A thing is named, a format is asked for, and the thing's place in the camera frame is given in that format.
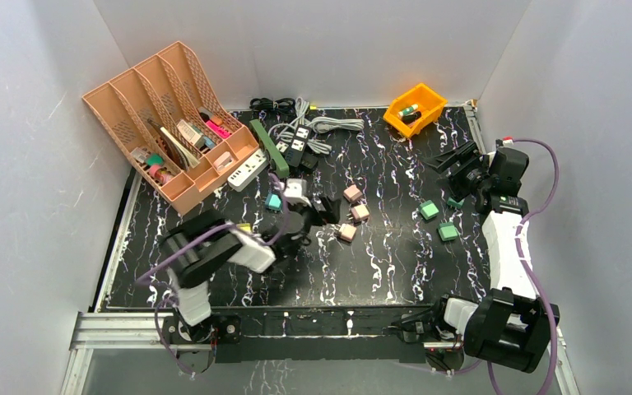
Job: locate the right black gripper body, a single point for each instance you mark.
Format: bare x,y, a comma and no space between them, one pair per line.
471,176

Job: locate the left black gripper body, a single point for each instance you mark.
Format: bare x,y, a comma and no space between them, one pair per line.
312,212

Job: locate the pink plug adapter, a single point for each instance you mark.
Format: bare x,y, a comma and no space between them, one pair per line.
359,213
346,232
352,194

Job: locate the teal plug adapter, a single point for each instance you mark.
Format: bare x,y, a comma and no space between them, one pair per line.
273,202

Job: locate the mint green plug adapter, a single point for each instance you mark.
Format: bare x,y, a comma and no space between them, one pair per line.
428,210

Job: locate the dark green power strip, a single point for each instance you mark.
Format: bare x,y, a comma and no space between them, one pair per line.
276,160

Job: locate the white power strip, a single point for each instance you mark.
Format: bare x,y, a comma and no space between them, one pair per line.
248,171

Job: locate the black power strip with USB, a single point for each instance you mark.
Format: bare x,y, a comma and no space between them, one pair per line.
309,161

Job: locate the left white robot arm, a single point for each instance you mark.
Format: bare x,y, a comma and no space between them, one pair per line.
200,247

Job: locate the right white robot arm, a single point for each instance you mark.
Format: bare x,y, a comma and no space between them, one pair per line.
510,325

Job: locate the orange plastic bin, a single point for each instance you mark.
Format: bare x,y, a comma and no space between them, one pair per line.
409,113

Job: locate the peach desk file organizer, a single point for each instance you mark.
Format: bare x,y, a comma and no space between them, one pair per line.
165,118

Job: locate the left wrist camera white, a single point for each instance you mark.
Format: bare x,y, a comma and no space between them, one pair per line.
296,192

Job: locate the aluminium frame rail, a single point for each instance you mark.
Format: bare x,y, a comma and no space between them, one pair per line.
271,333

